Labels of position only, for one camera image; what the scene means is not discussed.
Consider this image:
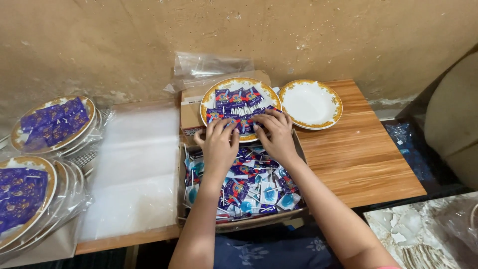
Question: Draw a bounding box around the person's left hand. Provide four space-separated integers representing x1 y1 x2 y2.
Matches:
193 118 240 178

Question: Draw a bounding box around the person's right hand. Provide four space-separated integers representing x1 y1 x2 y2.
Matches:
250 109 301 167

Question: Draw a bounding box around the empty gold rimmed white plate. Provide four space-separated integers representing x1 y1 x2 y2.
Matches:
279 79 343 131

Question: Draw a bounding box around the brown cardboard carton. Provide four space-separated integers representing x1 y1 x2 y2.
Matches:
180 70 272 137

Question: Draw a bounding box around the pile of blue wrapped lollipops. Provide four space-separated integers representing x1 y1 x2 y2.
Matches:
182 144 302 222

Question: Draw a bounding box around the row of wrapped lollipops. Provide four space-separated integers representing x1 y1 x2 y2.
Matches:
206 87 283 135

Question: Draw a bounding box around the gold rimmed plate with lollipops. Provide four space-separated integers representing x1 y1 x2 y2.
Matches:
200 77 283 143

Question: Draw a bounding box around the open cardboard tray box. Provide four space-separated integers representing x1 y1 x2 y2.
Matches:
177 129 309 233

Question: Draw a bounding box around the stack of clear plastic bags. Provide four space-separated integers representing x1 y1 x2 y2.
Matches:
79 106 181 241

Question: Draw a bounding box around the crumpled clear plastic bag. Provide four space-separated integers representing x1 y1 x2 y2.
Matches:
164 51 255 94

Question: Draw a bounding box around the person's blue printed clothing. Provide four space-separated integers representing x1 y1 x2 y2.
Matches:
212 223 338 269

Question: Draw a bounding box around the blue plastic wrapper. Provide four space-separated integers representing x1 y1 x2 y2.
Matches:
385 121 434 184

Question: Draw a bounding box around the small stack of wrapped plates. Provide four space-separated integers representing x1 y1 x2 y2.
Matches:
10 95 104 157

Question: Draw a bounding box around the beige upholstered chair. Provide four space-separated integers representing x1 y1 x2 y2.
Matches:
423 52 478 191

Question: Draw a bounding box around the large stack of wrapped plates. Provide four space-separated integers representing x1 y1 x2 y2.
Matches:
0 155 95 259

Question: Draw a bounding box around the large clear plastic sheet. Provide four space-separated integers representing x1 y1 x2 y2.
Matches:
429 192 478 264

